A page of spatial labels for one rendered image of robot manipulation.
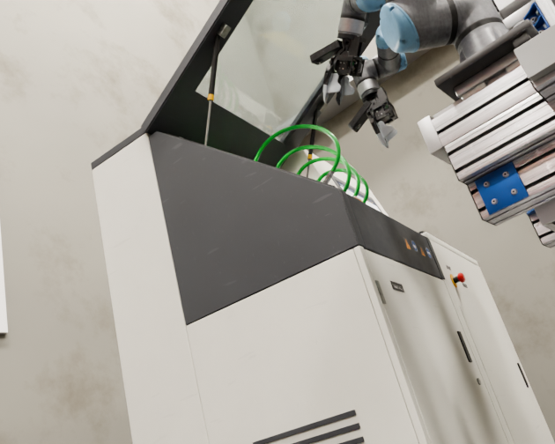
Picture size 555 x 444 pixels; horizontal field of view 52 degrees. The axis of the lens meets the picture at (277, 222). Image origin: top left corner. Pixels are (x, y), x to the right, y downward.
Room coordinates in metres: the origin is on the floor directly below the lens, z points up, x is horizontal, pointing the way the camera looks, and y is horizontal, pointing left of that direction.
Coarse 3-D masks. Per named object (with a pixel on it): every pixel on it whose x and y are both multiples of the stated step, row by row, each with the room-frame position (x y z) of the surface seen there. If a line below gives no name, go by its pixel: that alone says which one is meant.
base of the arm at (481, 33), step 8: (472, 24) 1.07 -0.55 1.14; (480, 24) 1.07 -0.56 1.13; (488, 24) 1.07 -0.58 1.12; (496, 24) 1.07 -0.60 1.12; (504, 24) 1.09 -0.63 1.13; (464, 32) 1.09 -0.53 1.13; (472, 32) 1.08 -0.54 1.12; (480, 32) 1.07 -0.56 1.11; (488, 32) 1.06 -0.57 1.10; (496, 32) 1.07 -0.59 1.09; (504, 32) 1.06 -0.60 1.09; (464, 40) 1.10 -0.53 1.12; (472, 40) 1.08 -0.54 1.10; (480, 40) 1.07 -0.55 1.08; (488, 40) 1.06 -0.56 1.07; (456, 48) 1.14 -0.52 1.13; (464, 48) 1.10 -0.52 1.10; (472, 48) 1.08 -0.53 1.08; (480, 48) 1.06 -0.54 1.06; (464, 56) 1.12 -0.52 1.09
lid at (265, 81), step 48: (240, 0) 1.40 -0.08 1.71; (288, 0) 1.53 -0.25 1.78; (336, 0) 1.66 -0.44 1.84; (192, 48) 1.45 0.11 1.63; (240, 48) 1.57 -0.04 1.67; (288, 48) 1.70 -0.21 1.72; (192, 96) 1.58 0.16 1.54; (240, 96) 1.73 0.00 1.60; (288, 96) 1.89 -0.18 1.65; (240, 144) 1.91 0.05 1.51; (288, 144) 2.09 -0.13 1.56
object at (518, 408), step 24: (288, 168) 2.15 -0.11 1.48; (312, 168) 2.11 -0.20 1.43; (432, 240) 1.97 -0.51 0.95; (456, 264) 2.18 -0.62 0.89; (456, 288) 2.04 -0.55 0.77; (480, 288) 2.40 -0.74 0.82; (480, 312) 2.23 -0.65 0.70; (480, 336) 2.09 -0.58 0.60; (504, 336) 2.46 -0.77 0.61; (480, 360) 1.97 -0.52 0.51; (504, 360) 2.28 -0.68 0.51; (504, 384) 2.14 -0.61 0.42; (528, 384) 2.49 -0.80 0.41; (504, 408) 2.02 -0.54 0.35; (528, 408) 2.35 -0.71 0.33; (528, 432) 2.20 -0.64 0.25
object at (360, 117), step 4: (368, 100) 1.71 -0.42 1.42; (364, 104) 1.71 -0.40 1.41; (368, 104) 1.71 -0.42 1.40; (360, 108) 1.72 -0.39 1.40; (364, 108) 1.72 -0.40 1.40; (360, 112) 1.72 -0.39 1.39; (364, 112) 1.72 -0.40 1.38; (356, 116) 1.73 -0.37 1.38; (360, 116) 1.73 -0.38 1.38; (364, 116) 1.74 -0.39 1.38; (352, 120) 1.74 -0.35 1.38; (356, 120) 1.73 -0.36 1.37; (360, 120) 1.74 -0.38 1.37; (364, 120) 1.75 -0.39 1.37; (348, 124) 1.75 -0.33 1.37; (352, 124) 1.74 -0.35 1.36; (356, 124) 1.74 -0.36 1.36; (360, 124) 1.76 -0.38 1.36; (352, 128) 1.75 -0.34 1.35; (356, 128) 1.75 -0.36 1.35
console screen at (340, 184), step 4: (332, 176) 2.23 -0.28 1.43; (336, 180) 2.24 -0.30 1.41; (340, 180) 2.31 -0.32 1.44; (336, 184) 2.21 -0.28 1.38; (340, 184) 2.26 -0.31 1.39; (344, 184) 2.33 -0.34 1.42; (340, 188) 2.23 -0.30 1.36; (348, 188) 2.34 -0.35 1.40; (352, 188) 2.42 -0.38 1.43; (348, 192) 2.29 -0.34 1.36; (352, 192) 2.36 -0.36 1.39; (360, 192) 2.50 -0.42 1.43; (360, 196) 2.44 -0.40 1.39; (364, 196) 2.50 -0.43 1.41; (368, 196) 2.58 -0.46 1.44; (368, 200) 2.53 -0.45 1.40; (372, 200) 2.60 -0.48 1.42; (368, 204) 2.47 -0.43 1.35; (372, 204) 2.53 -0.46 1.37; (376, 204) 2.62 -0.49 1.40; (376, 208) 2.56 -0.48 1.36
